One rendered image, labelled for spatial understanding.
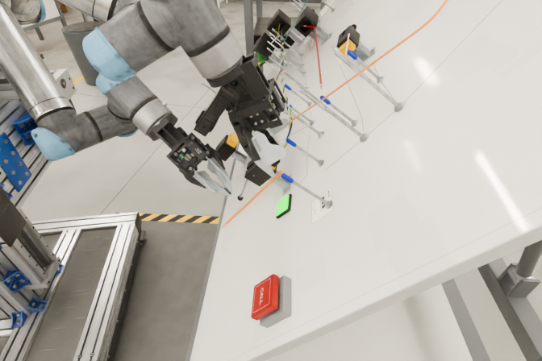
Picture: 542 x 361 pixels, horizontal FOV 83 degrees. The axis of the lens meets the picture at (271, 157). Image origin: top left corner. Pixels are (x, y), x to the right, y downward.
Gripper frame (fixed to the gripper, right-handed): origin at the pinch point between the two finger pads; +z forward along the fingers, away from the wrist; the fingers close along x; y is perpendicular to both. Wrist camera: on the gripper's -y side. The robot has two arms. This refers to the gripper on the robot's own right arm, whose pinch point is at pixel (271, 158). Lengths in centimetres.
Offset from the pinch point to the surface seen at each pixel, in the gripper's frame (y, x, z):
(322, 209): 9.2, -12.0, 3.8
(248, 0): -18, 92, -12
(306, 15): 8, 51, -7
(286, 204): 0.9, -6.6, 6.8
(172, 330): -97, 0, 84
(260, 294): -0.9, -24.7, 4.9
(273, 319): 1.0, -27.7, 6.5
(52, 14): -381, 384, -71
